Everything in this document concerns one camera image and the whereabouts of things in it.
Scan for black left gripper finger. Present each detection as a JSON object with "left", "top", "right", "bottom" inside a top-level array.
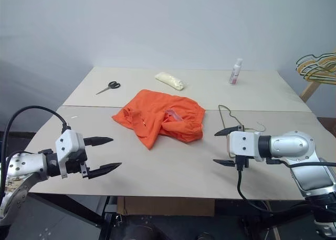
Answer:
[
  {"left": 87, "top": 162, "right": 123, "bottom": 180},
  {"left": 83, "top": 136, "right": 114, "bottom": 147}
]

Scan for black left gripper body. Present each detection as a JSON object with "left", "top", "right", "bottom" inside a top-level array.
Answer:
[{"left": 67, "top": 150, "right": 91, "bottom": 180}]

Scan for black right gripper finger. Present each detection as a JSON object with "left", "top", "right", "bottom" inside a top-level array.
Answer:
[
  {"left": 213, "top": 159, "right": 237, "bottom": 168},
  {"left": 214, "top": 124, "right": 244, "bottom": 137}
]

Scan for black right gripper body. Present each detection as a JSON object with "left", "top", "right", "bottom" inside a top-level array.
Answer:
[{"left": 235, "top": 154, "right": 250, "bottom": 171}]

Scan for thin wire clothes hanger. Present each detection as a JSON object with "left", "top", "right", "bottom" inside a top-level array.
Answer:
[{"left": 218, "top": 105, "right": 266, "bottom": 158}]

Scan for orange shorts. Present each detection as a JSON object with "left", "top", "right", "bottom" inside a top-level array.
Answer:
[{"left": 111, "top": 89, "right": 206, "bottom": 150}]

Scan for small clear spray bottle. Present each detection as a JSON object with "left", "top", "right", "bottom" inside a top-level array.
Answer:
[{"left": 228, "top": 57, "right": 243, "bottom": 86}]

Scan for brown cardboard panel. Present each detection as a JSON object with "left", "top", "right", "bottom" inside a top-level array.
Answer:
[{"left": 117, "top": 196, "right": 216, "bottom": 217}]

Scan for dark rounded shape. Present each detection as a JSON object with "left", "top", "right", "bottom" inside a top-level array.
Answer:
[{"left": 196, "top": 231, "right": 219, "bottom": 240}]

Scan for cream white pouch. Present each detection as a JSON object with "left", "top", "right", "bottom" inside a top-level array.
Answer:
[{"left": 154, "top": 71, "right": 186, "bottom": 92}]

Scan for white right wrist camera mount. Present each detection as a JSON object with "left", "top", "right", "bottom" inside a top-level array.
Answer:
[{"left": 226, "top": 130, "right": 264, "bottom": 162}]

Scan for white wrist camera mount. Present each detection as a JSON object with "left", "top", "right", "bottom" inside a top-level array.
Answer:
[
  {"left": 55, "top": 130, "right": 88, "bottom": 178},
  {"left": 226, "top": 130, "right": 264, "bottom": 162}
]

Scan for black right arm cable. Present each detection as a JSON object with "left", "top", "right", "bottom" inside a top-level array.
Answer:
[{"left": 236, "top": 157, "right": 336, "bottom": 217}]

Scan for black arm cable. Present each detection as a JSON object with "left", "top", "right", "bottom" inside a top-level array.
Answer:
[
  {"left": 236, "top": 157, "right": 336, "bottom": 217},
  {"left": 0, "top": 105, "right": 71, "bottom": 199}
]

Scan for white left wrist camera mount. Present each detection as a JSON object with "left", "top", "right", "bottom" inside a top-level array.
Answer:
[{"left": 55, "top": 130, "right": 88, "bottom": 178}]

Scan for black metal table frame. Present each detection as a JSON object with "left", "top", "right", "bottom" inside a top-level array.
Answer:
[{"left": 25, "top": 192, "right": 318, "bottom": 240}]

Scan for black handled scissors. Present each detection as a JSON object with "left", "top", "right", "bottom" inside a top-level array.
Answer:
[{"left": 95, "top": 80, "right": 121, "bottom": 96}]

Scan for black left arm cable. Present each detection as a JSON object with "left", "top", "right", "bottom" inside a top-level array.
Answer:
[{"left": 0, "top": 105, "right": 71, "bottom": 199}]

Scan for rack of wire hangers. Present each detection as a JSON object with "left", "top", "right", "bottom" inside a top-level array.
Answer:
[{"left": 296, "top": 50, "right": 336, "bottom": 75}]

